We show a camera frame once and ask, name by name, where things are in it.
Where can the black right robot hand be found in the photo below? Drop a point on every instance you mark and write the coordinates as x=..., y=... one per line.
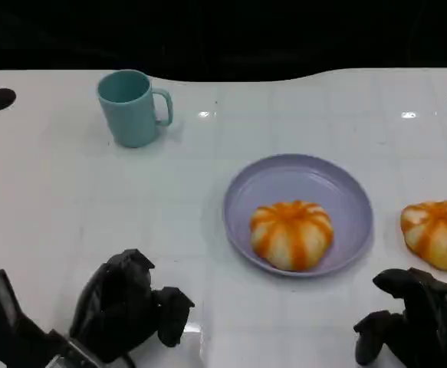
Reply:
x=434, y=326

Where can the pale green mug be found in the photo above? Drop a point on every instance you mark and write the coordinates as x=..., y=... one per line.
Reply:
x=131, y=117

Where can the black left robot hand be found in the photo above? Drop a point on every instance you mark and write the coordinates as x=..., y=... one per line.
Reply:
x=116, y=306

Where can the orange and white bread roll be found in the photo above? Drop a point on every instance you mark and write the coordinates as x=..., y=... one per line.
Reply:
x=292, y=234
x=438, y=237

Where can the lilac plate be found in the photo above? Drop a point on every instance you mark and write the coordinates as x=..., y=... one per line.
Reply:
x=303, y=180

